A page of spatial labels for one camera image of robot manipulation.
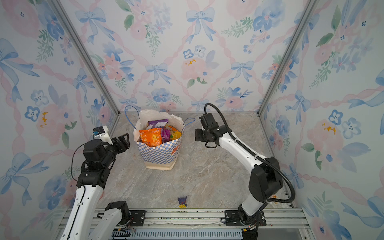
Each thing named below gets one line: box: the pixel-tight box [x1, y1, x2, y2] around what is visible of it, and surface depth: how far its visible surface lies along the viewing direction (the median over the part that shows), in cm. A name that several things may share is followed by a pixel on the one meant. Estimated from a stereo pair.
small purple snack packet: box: [146, 118, 169, 130], surface depth 92 cm
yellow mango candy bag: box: [171, 131, 182, 140], surface depth 90 cm
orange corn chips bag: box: [139, 128, 162, 147], surface depth 78 cm
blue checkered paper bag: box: [133, 109, 185, 171], surface depth 81 cm
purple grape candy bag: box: [161, 129, 171, 144], surface depth 85 cm
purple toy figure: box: [178, 195, 188, 209], surface depth 77 cm
